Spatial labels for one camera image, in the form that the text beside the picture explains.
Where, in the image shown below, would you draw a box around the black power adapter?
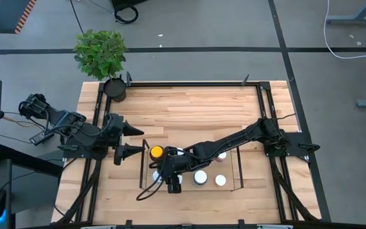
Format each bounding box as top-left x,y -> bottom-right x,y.
29,130 -> 55,146

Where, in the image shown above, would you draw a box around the white floor cable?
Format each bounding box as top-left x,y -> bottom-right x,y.
324,0 -> 366,60

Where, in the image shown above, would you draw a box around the coiled black cable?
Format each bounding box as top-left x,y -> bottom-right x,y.
113,3 -> 139,25

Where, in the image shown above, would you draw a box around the yellow-cap amber bottle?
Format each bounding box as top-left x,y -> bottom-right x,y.
149,145 -> 165,162

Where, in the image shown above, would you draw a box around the dark mat orange striped edges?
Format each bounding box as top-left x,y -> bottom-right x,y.
0,0 -> 37,35

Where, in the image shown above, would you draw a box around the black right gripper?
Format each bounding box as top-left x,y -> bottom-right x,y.
162,154 -> 200,195

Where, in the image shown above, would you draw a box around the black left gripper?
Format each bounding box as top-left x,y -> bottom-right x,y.
102,113 -> 146,166

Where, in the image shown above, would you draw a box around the black box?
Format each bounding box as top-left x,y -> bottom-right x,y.
111,0 -> 149,7

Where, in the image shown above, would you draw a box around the green potted plant black pot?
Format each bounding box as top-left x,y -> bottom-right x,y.
73,29 -> 129,103

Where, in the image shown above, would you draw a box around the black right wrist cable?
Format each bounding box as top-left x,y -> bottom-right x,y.
136,146 -> 171,202

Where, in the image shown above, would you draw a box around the black floor cable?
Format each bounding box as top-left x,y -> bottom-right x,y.
69,0 -> 85,34

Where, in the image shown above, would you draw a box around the grey metal desk base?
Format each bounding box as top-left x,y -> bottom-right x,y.
326,0 -> 366,25

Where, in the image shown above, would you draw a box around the large white-cap clear bottle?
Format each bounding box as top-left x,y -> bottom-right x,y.
193,170 -> 208,186

